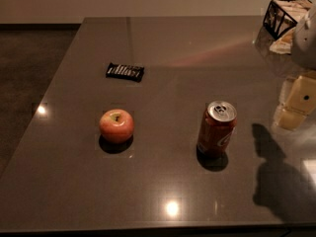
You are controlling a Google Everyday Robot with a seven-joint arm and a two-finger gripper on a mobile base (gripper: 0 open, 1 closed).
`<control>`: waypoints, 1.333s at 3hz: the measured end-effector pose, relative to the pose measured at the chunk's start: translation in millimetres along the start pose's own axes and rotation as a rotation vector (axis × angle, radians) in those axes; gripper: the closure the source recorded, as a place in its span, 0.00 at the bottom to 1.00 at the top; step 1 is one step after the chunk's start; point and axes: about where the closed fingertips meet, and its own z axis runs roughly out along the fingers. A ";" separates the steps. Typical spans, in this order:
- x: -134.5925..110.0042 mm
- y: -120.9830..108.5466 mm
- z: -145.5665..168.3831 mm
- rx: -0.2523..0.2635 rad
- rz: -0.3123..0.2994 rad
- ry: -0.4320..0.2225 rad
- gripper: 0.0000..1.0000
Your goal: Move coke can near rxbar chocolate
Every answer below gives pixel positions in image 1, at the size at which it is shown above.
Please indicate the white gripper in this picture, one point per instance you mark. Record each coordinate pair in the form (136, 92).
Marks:
(306, 43)

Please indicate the red coke can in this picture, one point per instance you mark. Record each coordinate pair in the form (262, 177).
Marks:
(217, 125)

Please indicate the black rxbar chocolate bar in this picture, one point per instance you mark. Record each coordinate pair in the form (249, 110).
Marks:
(126, 72)

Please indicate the red apple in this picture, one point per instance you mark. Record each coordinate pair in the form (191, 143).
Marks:
(116, 126)

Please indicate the black wire basket with packets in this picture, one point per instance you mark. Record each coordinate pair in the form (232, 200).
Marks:
(280, 21)

